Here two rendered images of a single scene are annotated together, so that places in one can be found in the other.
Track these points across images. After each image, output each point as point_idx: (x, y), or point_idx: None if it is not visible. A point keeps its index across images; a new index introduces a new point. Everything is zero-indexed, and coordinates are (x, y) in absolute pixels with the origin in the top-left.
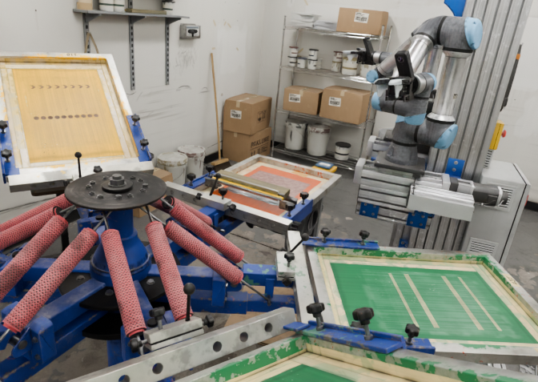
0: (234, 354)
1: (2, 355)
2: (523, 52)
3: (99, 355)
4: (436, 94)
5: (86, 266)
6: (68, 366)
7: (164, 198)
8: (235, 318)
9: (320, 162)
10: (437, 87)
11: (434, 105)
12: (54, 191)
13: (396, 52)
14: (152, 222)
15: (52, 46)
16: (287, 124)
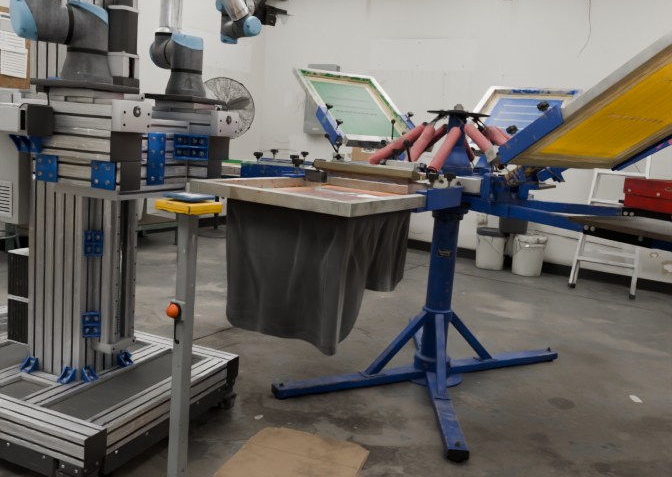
0: (348, 430)
1: (655, 448)
2: None
3: (532, 441)
4: (182, 9)
5: (474, 175)
6: (559, 434)
7: (434, 128)
8: (348, 462)
9: (196, 196)
10: (181, 1)
11: (181, 21)
12: (623, 216)
13: None
14: (427, 122)
15: None
16: None
